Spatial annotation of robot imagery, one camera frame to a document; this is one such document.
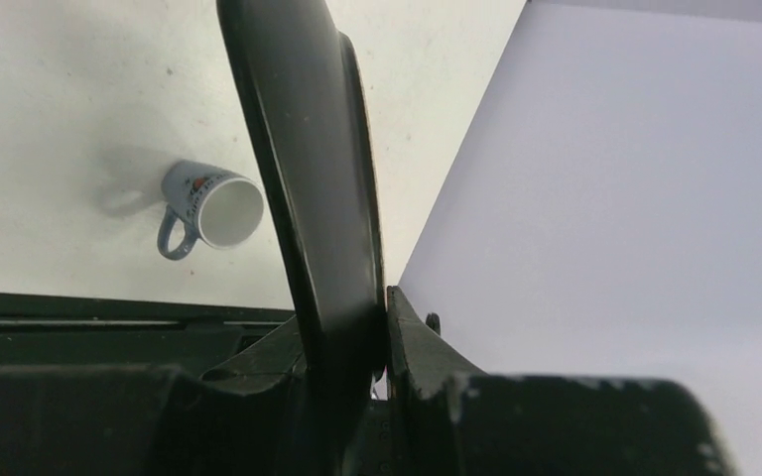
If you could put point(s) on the dark teal square plate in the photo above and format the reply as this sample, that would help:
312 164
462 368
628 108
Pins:
300 89

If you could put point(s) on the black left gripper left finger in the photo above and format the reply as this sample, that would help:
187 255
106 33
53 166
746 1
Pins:
147 419

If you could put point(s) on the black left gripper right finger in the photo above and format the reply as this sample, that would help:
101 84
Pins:
449 417

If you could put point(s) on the white blue-handled cup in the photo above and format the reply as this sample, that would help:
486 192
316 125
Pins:
206 203

